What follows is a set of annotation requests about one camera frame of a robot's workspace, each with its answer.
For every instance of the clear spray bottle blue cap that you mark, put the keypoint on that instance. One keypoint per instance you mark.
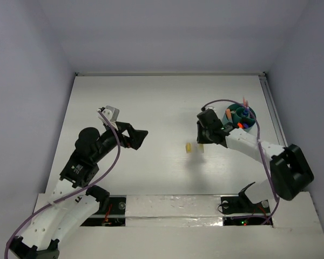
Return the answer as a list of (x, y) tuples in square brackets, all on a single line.
[(245, 112)]

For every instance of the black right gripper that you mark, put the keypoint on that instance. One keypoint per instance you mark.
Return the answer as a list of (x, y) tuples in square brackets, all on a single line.
[(201, 139)]

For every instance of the teal round pen holder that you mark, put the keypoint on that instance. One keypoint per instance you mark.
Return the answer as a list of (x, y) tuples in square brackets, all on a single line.
[(240, 116)]

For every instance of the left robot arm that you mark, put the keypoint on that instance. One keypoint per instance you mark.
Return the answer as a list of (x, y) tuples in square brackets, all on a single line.
[(76, 195)]

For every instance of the clear yellow highlighter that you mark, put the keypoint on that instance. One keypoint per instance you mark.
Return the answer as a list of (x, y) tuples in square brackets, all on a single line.
[(201, 148)]

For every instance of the yellow highlighter cap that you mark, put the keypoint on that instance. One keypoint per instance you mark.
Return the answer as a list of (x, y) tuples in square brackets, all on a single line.
[(188, 147)]

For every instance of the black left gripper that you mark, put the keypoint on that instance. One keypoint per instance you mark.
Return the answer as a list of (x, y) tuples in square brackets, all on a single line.
[(125, 134)]

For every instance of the clear orange highlighter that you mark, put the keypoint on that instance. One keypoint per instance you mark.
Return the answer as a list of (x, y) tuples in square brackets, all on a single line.
[(228, 114)]

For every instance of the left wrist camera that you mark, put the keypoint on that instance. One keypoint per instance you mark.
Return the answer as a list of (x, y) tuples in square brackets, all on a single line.
[(108, 116)]

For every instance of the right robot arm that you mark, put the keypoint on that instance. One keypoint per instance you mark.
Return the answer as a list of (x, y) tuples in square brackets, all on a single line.
[(288, 172)]

